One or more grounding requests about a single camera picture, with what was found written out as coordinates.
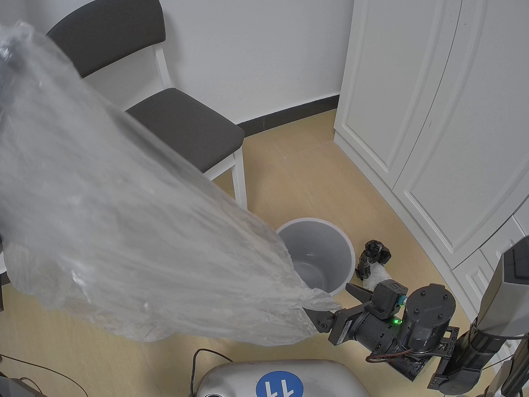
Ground crumpled black plastic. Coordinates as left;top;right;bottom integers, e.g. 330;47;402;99
355;239;392;281

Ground grey white chair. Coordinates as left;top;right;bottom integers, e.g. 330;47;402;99
46;0;248;212

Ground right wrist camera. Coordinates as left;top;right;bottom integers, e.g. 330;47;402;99
371;280;410;319

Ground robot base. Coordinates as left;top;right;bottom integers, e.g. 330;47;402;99
198;360;370;397

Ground white wardrobe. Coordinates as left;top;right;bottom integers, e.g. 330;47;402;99
333;0;529;371

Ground clear plastic bag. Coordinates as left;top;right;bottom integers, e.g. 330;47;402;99
0;20;343;344

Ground black cable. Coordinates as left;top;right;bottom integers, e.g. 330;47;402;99
189;348;235;397

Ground white printed wrapper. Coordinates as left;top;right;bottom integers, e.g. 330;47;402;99
361;263;394;293

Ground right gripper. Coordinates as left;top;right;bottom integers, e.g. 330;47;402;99
304;284;404;352

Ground white trash bin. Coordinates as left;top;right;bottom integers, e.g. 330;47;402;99
275;218;356;297

